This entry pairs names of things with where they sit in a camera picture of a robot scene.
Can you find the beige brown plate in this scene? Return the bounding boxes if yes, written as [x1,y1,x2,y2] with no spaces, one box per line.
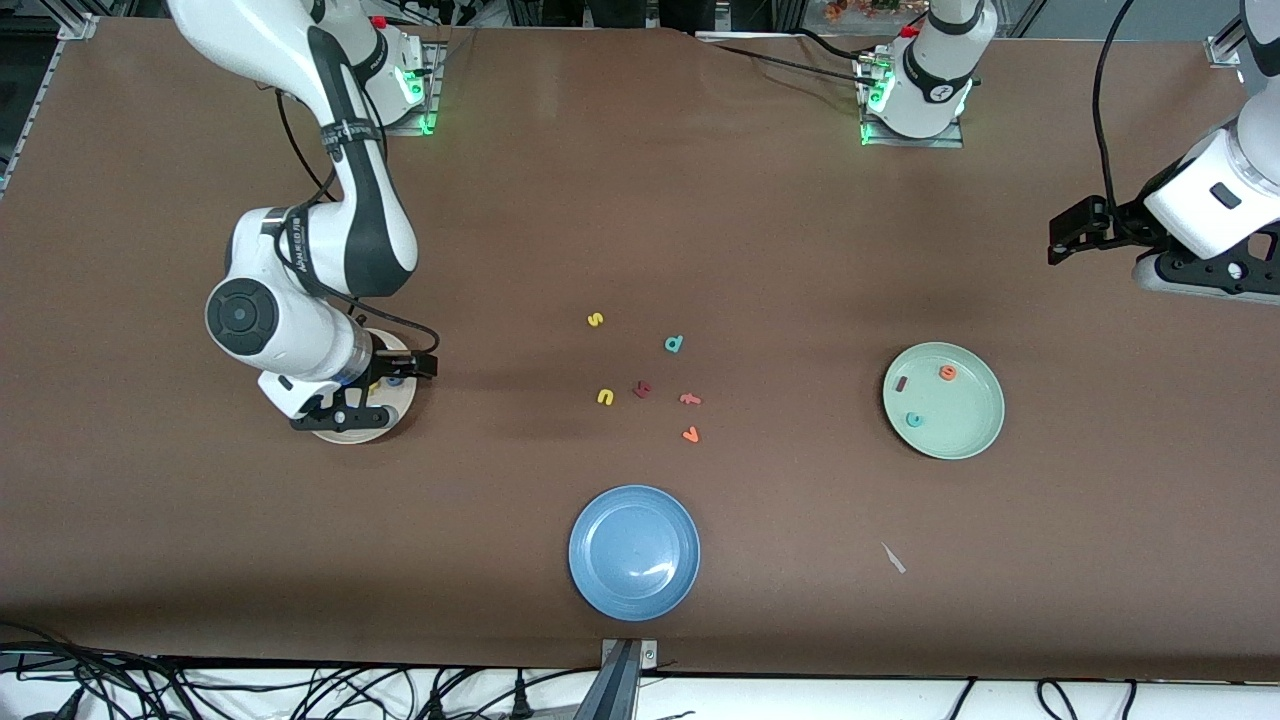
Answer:
[308,330,418,445]

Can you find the light green plate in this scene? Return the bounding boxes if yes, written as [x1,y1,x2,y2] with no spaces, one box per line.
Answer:
[882,342,1006,461]

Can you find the brown table cover sheet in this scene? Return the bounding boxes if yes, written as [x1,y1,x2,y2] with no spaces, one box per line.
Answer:
[0,18,1280,683]

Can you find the blue plate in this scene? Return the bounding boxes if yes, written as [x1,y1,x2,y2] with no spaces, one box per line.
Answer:
[568,485,702,622]

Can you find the orange artificial flowers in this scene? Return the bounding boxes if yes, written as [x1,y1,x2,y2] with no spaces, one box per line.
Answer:
[825,0,926,23]

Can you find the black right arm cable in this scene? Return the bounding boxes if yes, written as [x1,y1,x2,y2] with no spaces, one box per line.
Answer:
[275,90,441,361]

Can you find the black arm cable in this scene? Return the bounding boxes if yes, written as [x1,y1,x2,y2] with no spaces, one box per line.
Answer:
[1092,0,1141,216]
[275,90,441,361]

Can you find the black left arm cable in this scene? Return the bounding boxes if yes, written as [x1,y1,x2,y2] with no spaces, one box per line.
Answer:
[1092,0,1141,216]

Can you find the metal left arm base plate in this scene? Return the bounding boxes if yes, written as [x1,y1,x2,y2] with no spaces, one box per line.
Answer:
[857,55,967,150]

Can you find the aluminium frame profile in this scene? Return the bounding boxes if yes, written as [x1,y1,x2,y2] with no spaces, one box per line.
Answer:
[0,0,101,196]
[1205,15,1249,69]

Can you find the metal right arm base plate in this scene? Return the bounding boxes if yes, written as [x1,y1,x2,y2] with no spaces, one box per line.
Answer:
[385,42,442,137]

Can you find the black base cable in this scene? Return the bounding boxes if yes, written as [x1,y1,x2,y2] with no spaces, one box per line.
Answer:
[795,27,881,63]
[712,42,867,85]

